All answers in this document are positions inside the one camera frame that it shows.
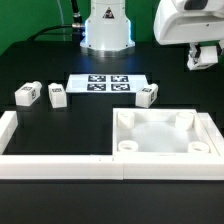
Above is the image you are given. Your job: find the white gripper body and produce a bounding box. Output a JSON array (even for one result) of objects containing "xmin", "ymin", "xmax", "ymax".
[{"xmin": 188, "ymin": 41, "xmax": 224, "ymax": 56}]

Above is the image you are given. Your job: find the white square table top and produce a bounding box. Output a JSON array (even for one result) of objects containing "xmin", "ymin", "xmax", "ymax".
[{"xmin": 112, "ymin": 108, "xmax": 215, "ymax": 157}]

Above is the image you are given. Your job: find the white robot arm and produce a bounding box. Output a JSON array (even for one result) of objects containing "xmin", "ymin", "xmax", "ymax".
[{"xmin": 154, "ymin": 0, "xmax": 224, "ymax": 70}]

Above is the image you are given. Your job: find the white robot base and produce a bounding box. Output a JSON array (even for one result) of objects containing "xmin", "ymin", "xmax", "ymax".
[{"xmin": 80, "ymin": 0, "xmax": 135, "ymax": 57}]

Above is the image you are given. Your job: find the white marker sheet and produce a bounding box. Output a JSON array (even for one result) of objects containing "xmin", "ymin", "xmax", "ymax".
[{"xmin": 66, "ymin": 74, "xmax": 147, "ymax": 93}]

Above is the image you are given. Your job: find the white U-shaped obstacle fence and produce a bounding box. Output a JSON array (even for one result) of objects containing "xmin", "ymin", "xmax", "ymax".
[{"xmin": 0, "ymin": 111, "xmax": 224, "ymax": 180}]

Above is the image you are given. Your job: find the black cable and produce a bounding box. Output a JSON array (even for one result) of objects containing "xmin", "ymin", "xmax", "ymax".
[{"xmin": 27, "ymin": 0, "xmax": 86, "ymax": 42}]

